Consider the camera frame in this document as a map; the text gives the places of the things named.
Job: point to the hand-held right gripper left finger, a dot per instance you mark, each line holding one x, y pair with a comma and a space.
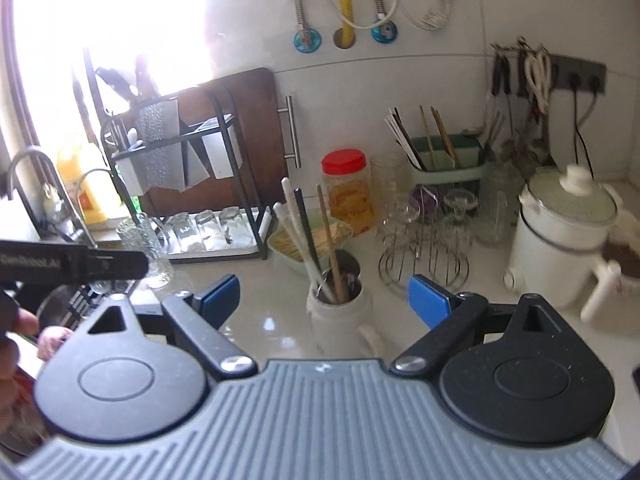
222, 300

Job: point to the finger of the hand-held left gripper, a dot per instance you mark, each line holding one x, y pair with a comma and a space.
120, 265

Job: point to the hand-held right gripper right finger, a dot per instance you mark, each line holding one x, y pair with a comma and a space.
427, 302

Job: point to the white ceramic mug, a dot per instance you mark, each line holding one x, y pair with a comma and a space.
340, 325

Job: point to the black chopstick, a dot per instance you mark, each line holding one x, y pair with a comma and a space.
301, 212
306, 225

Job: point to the wooden chopstick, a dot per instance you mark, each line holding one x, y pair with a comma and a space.
327, 235

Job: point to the row of hanging kitchen utensils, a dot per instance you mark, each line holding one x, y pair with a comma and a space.
537, 75

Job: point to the person's left hand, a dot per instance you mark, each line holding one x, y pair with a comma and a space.
22, 322

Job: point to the tall textured glass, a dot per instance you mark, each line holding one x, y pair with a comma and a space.
155, 275

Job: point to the small pale bottle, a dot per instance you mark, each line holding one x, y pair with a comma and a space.
53, 205

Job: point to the white tray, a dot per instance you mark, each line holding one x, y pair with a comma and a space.
260, 252

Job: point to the clear drinking glass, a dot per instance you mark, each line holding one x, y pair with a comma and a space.
235, 227
181, 232
207, 230

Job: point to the green plastic basket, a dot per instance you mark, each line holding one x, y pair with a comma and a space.
280, 251

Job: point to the black metal rack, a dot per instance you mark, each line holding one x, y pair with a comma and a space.
263, 235

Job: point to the yellow detergent bottle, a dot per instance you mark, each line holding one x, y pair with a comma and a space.
85, 195

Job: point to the pink cloth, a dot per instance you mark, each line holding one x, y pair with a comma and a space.
52, 342

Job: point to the short curved faucet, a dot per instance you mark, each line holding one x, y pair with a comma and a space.
100, 172

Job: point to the crystal stemmed glass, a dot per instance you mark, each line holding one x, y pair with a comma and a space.
460, 207
402, 210

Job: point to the purple lid cup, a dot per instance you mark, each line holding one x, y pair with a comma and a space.
427, 200

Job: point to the bundle of bamboo sticks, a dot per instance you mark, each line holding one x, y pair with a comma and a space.
341, 232

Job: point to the tall curved faucet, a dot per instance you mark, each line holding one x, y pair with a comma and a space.
30, 151

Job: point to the textured glass mug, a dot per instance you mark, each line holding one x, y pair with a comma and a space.
495, 210

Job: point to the clear glass pitcher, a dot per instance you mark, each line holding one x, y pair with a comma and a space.
392, 185

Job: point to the silver patterned mat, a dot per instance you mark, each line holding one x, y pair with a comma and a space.
157, 145

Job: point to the plain grey mat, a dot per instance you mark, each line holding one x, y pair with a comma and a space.
195, 160

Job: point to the red lid plastic jar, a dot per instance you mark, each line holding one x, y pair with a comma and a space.
350, 195

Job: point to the white electric cooking pot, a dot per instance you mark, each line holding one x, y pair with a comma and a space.
550, 250

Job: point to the green utensil holder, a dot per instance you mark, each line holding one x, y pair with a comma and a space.
450, 170

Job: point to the wooden cutting board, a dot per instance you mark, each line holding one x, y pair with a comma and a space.
250, 135

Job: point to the blue pipe flange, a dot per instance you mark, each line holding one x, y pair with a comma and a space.
306, 40
385, 33

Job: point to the dark wall socket strip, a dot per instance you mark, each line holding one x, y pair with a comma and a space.
585, 72

